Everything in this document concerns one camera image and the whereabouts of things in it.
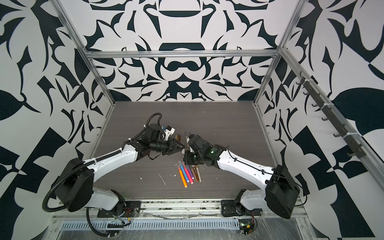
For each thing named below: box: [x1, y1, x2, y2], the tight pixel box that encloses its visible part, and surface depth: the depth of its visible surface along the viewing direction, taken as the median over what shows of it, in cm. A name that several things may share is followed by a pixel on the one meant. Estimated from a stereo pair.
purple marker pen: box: [187, 165, 195, 180], surface depth 86 cm
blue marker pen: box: [178, 160, 190, 183], surface depth 87 cm
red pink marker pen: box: [182, 162, 194, 185], surface depth 85 cm
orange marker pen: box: [177, 165, 188, 189], surface depth 85 cm
